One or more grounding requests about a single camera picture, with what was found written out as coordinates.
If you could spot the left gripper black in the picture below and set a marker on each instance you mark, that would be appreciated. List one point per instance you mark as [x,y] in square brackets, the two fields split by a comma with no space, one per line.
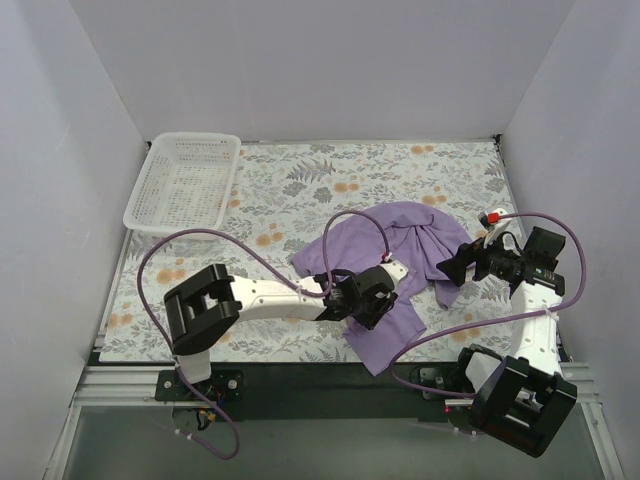
[379,302]

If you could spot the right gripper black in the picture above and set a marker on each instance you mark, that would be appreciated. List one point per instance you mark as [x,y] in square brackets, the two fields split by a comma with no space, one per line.
[480,263]

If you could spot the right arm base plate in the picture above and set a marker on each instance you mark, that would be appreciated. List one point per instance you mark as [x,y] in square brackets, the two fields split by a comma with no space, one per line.
[441,376]

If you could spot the white plastic basket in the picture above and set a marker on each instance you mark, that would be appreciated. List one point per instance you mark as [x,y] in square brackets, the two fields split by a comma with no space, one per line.
[185,183]

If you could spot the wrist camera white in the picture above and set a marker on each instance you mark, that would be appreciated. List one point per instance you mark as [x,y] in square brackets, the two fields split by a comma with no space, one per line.
[495,223]
[396,271]

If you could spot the aluminium frame rail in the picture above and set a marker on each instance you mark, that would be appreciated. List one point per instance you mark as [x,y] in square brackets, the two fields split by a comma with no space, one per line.
[117,386]

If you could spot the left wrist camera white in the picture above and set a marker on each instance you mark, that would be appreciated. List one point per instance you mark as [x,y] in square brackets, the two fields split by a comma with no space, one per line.
[396,271]

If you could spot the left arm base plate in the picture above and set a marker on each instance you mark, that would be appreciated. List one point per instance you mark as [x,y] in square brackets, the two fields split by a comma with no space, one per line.
[223,384]

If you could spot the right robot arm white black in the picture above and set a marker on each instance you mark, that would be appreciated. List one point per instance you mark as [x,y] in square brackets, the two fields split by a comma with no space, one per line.
[521,398]

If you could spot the purple t shirt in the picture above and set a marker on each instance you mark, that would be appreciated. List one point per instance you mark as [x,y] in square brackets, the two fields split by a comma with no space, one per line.
[420,237]

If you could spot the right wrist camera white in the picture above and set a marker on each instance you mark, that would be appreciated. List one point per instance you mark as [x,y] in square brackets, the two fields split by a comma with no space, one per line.
[495,223]

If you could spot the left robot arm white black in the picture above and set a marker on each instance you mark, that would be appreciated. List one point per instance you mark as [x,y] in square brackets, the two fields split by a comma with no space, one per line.
[203,308]

